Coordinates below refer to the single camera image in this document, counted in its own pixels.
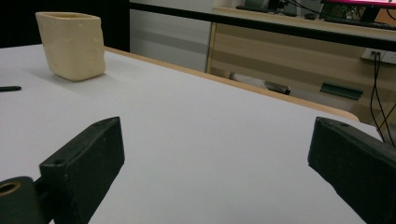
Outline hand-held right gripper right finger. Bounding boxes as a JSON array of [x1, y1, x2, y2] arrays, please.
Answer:
[[307, 116, 396, 224]]

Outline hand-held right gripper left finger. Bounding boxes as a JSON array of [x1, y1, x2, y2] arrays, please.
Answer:
[[38, 116, 126, 224]]

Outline cream square pen holder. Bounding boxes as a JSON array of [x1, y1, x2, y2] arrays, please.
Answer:
[[35, 11, 106, 82]]

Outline black chair base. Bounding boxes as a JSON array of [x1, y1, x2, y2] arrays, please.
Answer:
[[264, 81, 292, 96]]

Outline white power strip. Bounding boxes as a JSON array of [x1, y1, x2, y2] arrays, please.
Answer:
[[361, 48, 396, 64]]

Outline light wooden desk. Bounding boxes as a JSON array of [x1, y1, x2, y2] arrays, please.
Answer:
[[205, 7, 396, 138]]

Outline white cabinet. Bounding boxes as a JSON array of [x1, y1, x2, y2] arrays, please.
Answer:
[[129, 0, 216, 73]]

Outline black keyboard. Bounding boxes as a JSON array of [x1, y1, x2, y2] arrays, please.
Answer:
[[323, 15, 396, 31]]

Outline computer monitor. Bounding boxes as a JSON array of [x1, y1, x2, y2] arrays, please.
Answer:
[[320, 0, 396, 20]]

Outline black power cable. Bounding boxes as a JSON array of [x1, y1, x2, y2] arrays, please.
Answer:
[[375, 51, 396, 147], [369, 51, 390, 144]]

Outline green drawer handle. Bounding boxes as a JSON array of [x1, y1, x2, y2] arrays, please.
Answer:
[[319, 81, 364, 101]]

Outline black horizontal frame bar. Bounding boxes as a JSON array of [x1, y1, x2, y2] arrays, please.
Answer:
[[129, 1, 396, 52]]

